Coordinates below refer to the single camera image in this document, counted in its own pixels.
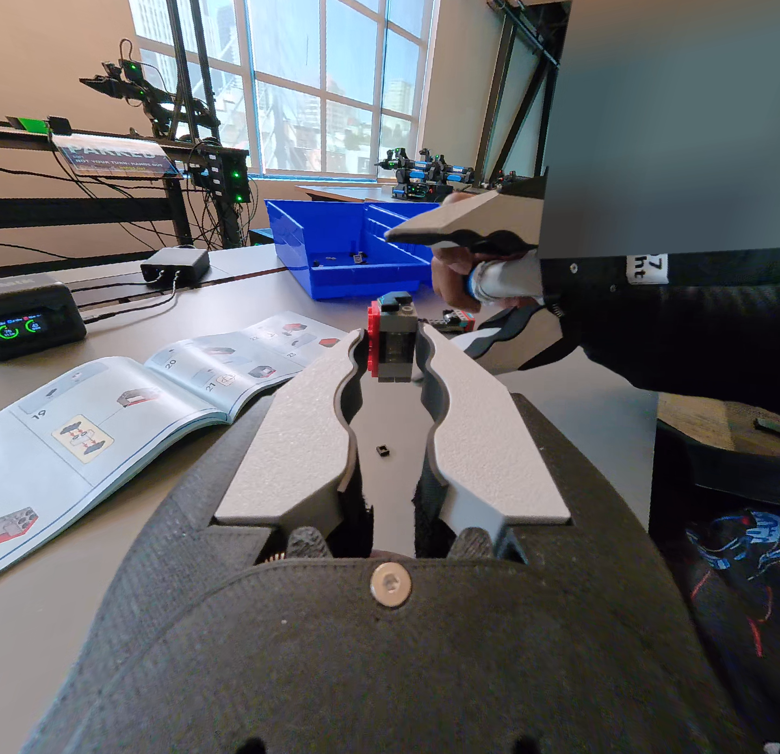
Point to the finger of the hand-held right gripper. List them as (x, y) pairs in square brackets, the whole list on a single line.
[(475, 218), (518, 339)]

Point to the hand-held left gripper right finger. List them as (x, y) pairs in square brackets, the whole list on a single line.
[(499, 461)]

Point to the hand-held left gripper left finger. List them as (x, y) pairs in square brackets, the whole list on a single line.
[(280, 461)]

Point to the red and grey brick assembly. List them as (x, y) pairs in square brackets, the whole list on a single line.
[(396, 339)]

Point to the grey desk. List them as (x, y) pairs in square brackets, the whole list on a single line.
[(91, 583)]

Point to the person's right hand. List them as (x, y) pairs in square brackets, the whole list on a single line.
[(454, 278)]

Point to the robot arms with blue parts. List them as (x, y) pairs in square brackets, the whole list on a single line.
[(426, 172)]

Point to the blue plastic bin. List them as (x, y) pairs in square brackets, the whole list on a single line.
[(402, 218), (304, 236)]

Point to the light blue instruction booklet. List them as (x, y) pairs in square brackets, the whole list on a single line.
[(122, 413)]

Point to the black power brick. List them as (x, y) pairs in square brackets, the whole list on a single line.
[(177, 263)]

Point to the large grid window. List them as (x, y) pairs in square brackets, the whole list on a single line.
[(292, 65)]

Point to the equipment rack with green lights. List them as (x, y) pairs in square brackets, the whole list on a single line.
[(225, 175)]

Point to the black power adapter box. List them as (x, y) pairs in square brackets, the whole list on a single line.
[(36, 321)]

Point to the blue printed sign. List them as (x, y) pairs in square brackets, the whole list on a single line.
[(116, 154)]

